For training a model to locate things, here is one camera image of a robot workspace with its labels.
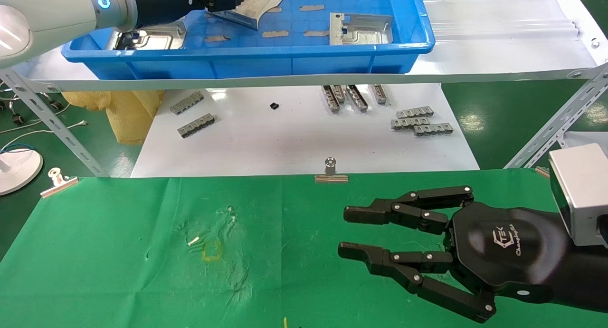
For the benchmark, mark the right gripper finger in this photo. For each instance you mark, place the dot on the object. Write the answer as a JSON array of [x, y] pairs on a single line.
[[380, 214], [380, 259]]

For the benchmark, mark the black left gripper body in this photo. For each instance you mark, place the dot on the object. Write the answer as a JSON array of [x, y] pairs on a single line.
[[173, 2]]

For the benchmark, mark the black caster wheel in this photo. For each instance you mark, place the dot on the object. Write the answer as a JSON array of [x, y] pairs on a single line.
[[17, 119], [56, 105]]

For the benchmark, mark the white corrugated shelf board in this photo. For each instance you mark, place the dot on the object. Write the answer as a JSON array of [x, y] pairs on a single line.
[[498, 38]]

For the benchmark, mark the small brown metal clip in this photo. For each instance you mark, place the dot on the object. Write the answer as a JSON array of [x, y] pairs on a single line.
[[542, 172]]

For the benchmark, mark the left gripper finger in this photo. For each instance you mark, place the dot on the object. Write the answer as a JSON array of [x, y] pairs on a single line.
[[223, 1]]

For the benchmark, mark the yellow mesh bag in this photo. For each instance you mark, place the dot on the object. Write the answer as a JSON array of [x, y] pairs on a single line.
[[128, 114]]

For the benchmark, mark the white round base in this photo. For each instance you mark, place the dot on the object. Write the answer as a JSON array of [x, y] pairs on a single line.
[[21, 168]]

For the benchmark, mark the curved-edge sheet metal bracket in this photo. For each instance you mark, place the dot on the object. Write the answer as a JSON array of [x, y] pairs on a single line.
[[259, 4]]

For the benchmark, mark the small white scrap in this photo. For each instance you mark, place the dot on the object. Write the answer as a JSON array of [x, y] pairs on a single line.
[[193, 241]]

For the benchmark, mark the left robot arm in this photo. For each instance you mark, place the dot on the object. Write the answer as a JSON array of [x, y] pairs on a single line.
[[47, 14]]

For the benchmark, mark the green table cloth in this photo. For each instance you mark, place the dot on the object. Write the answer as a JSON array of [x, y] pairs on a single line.
[[237, 252]]

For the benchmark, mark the blue plastic tray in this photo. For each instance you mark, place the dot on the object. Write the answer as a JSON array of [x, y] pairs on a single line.
[[266, 57]]

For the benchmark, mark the grey terminal block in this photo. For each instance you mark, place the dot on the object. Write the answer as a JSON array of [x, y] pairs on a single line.
[[357, 98], [339, 93], [415, 112], [406, 124], [380, 94], [187, 103], [196, 126], [433, 130], [329, 100]]

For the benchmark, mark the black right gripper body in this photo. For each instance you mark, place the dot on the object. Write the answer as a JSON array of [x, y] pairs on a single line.
[[503, 247]]

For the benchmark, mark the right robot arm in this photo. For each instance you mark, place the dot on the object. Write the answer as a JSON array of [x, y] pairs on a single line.
[[584, 275]]

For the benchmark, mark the flat sheet metal bracket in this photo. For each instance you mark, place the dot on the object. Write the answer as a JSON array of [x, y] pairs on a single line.
[[365, 31]]

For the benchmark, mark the silver binder clip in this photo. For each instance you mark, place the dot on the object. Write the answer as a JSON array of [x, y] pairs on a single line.
[[59, 185], [331, 177]]

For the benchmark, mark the metal bracket left in tray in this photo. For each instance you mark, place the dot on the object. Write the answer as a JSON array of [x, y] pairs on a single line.
[[161, 37]]

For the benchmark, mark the white slab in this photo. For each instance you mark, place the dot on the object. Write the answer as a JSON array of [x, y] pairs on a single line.
[[586, 139]]

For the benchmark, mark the grey metal rack frame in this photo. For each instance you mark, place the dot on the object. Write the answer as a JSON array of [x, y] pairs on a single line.
[[47, 121]]

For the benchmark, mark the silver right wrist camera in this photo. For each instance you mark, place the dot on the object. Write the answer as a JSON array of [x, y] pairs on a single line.
[[584, 195]]

